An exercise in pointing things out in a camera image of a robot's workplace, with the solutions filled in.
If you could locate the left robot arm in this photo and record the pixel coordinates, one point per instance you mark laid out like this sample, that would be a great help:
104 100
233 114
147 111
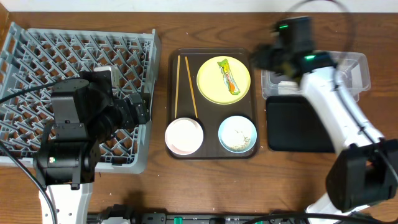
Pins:
86 114

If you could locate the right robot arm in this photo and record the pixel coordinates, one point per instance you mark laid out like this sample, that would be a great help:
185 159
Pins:
365 170

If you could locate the white pink round bowl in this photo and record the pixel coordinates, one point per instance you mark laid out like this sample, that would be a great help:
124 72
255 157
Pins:
184 136

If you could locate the black rectangular waste tray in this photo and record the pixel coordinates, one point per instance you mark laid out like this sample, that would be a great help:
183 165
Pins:
294 126

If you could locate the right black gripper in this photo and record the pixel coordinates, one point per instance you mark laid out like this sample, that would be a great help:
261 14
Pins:
259 58

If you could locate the grey plastic dishwasher rack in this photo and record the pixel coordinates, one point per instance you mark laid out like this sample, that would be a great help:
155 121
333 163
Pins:
33 58

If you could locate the green snack wrapper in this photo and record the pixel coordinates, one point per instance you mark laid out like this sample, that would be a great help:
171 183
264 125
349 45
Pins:
228 77

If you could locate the clear plastic waste bin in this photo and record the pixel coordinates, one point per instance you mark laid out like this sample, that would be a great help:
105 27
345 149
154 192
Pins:
353 70

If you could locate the dark brown serving tray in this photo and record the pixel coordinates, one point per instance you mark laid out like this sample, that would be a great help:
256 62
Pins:
210 115

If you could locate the yellow round plate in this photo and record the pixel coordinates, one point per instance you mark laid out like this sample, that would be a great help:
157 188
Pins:
211 85

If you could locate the light blue bowl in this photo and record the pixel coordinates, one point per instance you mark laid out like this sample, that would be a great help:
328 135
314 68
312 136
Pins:
237 134

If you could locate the wooden chopstick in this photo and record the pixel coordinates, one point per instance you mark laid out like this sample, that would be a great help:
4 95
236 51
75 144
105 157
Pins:
177 86
191 86

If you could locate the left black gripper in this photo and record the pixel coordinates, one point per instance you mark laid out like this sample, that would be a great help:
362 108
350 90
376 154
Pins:
138 109

